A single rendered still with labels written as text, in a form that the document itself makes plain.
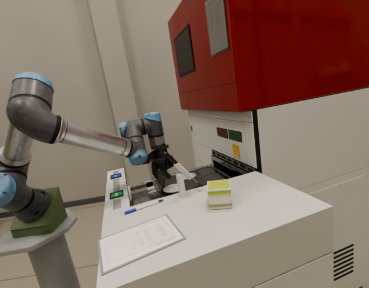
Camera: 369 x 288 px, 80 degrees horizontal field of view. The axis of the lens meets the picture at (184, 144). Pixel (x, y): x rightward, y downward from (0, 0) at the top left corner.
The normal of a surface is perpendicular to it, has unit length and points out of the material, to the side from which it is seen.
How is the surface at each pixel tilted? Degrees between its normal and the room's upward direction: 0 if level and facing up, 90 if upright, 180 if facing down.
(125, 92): 90
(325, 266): 90
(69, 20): 90
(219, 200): 90
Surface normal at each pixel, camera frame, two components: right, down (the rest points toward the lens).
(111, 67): 0.04, 0.21
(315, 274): 0.30, 0.16
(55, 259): 0.77, 0.02
